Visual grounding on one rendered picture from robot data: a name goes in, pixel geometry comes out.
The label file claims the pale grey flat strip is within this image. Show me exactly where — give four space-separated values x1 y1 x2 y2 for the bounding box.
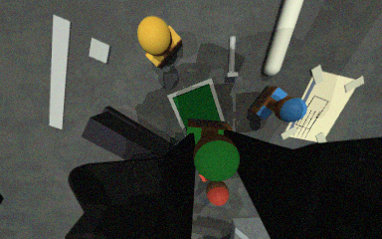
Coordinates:
50 15 72 129

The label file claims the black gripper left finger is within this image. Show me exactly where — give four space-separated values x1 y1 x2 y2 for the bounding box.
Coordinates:
68 133 196 239

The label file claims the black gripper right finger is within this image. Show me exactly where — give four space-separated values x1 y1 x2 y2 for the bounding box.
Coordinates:
224 129 382 239

